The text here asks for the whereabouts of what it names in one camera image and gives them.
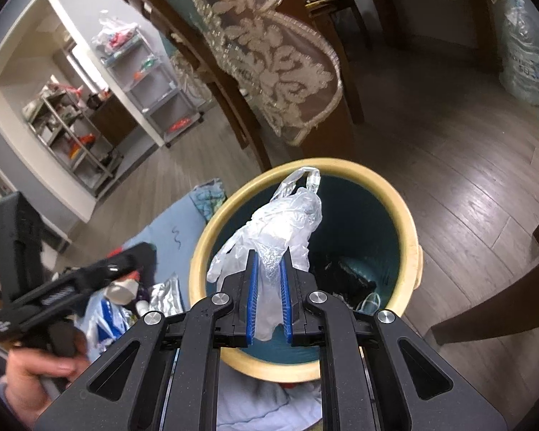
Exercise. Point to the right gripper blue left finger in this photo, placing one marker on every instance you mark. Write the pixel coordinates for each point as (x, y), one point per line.
(252, 295)

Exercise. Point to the black plastic bag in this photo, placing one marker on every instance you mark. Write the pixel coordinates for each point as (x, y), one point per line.
(339, 279)

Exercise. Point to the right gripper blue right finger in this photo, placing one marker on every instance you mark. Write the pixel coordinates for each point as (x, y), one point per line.
(286, 302)

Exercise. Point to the yellow rimmed teal trash bin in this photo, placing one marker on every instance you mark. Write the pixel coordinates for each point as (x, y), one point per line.
(367, 230)

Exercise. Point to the wooden dining chair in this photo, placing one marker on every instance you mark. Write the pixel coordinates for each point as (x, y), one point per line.
(192, 46)

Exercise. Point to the person's left hand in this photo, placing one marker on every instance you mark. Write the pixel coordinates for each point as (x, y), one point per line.
(27, 366)

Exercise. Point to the clear plastic bag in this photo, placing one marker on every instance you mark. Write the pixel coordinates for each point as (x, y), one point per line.
(278, 230)

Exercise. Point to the blue cartoon cushion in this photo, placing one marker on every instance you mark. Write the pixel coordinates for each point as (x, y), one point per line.
(244, 403)

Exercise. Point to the steel kitchen rack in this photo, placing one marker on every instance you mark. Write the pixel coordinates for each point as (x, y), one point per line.
(69, 135)

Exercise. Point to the teal lace tablecloth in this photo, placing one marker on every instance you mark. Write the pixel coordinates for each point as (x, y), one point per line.
(290, 72)

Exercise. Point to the grey rolling shelf cart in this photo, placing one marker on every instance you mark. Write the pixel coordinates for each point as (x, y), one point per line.
(143, 76)

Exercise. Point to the silver foil mask packet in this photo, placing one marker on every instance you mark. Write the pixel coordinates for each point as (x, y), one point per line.
(165, 297)

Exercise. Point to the dark wooden chair right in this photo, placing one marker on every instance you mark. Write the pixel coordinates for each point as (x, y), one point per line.
(513, 309)

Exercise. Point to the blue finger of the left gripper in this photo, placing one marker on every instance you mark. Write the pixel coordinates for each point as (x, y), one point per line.
(138, 261)

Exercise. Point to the blue face mask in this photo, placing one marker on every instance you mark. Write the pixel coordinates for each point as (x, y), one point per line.
(370, 304)

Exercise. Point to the red white paper cup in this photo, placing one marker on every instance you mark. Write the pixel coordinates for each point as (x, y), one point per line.
(122, 291)

